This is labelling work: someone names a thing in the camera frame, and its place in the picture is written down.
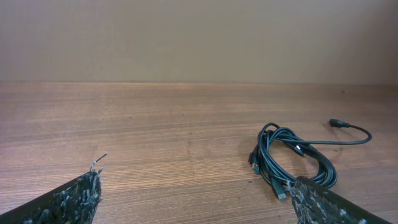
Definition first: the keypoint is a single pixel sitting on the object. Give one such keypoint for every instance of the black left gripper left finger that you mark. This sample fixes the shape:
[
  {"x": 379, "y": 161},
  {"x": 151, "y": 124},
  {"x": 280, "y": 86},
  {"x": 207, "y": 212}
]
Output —
[{"x": 73, "y": 202}]

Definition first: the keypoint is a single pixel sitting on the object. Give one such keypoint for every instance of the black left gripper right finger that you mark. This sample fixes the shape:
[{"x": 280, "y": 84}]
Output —
[{"x": 314, "y": 203}]

